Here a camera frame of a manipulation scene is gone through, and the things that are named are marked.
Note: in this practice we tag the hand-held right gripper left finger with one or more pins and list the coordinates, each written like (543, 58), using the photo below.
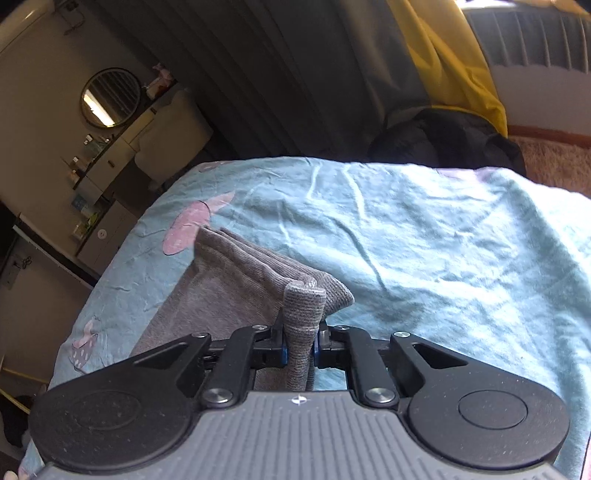
(282, 356)

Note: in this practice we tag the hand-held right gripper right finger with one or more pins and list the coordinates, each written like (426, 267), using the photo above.
(316, 354)

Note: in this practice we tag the light blue printed bed sheet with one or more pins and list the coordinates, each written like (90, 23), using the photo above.
(438, 240)

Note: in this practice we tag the round black-framed mirror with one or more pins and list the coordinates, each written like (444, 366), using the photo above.
(111, 98)

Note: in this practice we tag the pink plush toy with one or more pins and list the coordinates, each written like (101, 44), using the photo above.
(161, 78)

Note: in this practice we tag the white radiator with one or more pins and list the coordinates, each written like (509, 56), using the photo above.
(531, 41)

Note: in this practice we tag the grey curtain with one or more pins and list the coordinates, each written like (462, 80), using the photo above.
(277, 78)

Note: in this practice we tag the black jacket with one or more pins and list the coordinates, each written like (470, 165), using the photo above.
(443, 138)

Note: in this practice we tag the white chair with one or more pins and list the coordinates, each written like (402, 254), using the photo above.
(173, 134)

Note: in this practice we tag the yellow curtain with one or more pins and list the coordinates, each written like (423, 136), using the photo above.
(457, 78)

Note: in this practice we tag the white drawer cabinet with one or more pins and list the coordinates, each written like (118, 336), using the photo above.
(104, 235)

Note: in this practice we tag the grey pants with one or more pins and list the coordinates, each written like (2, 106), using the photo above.
(231, 286)

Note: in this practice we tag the white vanity desk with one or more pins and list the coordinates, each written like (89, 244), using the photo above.
(113, 152)

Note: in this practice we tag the pink rug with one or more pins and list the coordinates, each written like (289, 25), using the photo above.
(558, 161)

